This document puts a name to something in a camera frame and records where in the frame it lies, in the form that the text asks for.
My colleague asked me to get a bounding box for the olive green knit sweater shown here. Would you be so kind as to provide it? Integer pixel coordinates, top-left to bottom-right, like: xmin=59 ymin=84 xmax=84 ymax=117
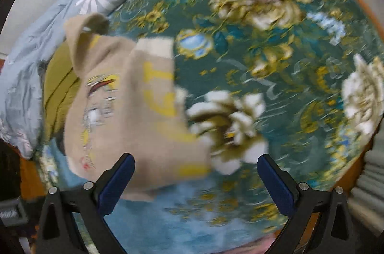
xmin=43 ymin=41 xmax=80 ymax=142

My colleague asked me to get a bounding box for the teal floral bed blanket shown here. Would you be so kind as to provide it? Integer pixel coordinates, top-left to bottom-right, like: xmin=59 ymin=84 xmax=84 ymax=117
xmin=106 ymin=0 xmax=383 ymax=253

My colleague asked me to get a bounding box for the beige fuzzy graphic sweater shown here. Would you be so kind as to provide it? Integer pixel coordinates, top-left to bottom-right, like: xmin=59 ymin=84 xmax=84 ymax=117
xmin=64 ymin=13 xmax=210 ymax=202

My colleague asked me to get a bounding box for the light blue floral quilt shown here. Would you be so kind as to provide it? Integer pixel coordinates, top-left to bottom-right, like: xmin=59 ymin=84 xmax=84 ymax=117
xmin=1 ymin=0 xmax=124 ymax=159

